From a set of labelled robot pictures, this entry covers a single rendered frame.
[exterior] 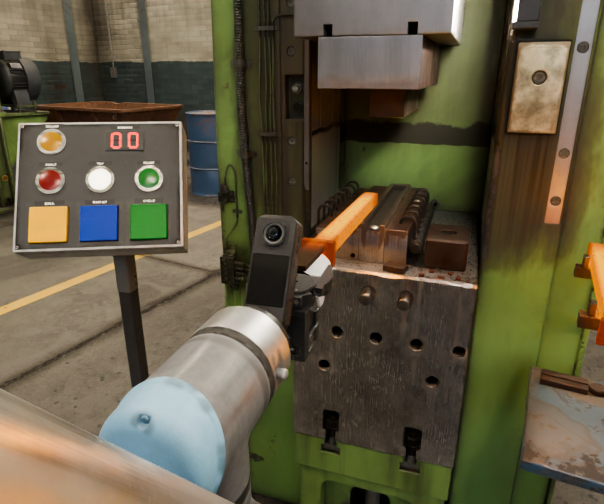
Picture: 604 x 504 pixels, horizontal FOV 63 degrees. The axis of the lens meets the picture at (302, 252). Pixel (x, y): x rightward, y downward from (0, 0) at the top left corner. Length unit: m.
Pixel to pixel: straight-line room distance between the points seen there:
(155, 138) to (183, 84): 8.10
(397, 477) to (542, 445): 0.44
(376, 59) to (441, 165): 0.56
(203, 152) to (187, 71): 3.76
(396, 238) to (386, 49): 0.37
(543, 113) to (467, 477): 0.95
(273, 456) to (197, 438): 1.32
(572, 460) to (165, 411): 0.73
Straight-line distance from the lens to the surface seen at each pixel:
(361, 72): 1.02
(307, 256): 0.61
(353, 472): 1.32
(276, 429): 1.59
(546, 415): 1.04
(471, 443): 1.46
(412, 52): 1.00
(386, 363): 1.12
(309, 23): 1.05
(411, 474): 1.29
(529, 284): 1.23
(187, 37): 9.13
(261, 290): 0.50
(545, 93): 1.12
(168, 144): 1.13
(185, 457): 0.35
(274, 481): 1.73
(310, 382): 1.20
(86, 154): 1.16
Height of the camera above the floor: 1.30
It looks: 20 degrees down
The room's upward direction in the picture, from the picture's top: straight up
